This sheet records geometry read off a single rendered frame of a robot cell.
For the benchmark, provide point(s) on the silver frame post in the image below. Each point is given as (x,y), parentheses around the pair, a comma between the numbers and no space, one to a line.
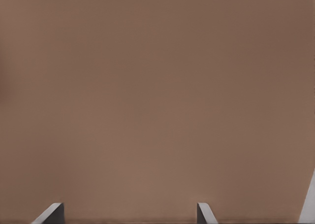
(308,206)

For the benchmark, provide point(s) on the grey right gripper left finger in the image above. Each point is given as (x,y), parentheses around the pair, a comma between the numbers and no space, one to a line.
(53,215)

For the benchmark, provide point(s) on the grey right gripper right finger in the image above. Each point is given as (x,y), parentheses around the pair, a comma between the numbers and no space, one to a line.
(205,215)

